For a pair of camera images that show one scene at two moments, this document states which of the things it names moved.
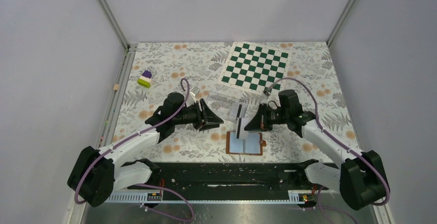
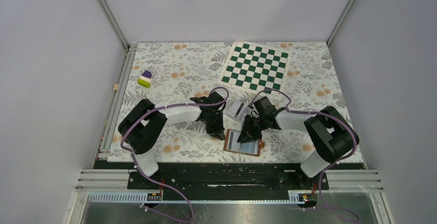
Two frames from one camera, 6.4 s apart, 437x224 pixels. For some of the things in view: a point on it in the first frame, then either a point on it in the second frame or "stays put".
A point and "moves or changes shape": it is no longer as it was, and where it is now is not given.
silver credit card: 241,134 moves or changes shape
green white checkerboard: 254,68 stays put
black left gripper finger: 211,119 to 219,135
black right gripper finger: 257,123 to 245,135
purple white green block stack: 145,79 stays put
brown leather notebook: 252,145 stays put
